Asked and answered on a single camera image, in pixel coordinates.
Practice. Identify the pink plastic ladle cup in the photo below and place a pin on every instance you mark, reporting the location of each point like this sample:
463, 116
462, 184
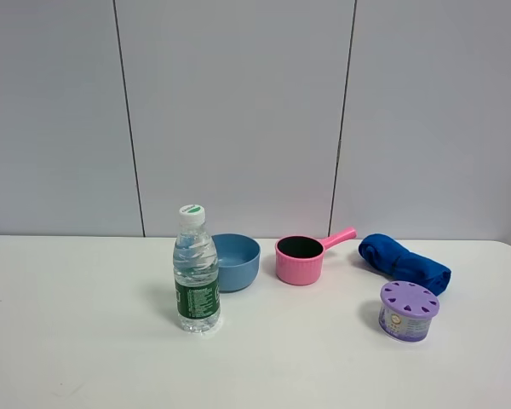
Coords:
299, 259

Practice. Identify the purple air freshener can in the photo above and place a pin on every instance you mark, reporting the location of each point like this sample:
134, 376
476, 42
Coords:
407, 310

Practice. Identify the blue plastic bowl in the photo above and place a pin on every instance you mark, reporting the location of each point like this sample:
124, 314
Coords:
238, 261

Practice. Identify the blue towel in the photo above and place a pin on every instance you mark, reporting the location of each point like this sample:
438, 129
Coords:
389, 257

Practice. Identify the clear plastic water bottle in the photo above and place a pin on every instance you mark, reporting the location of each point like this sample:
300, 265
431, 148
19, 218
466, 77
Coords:
196, 269

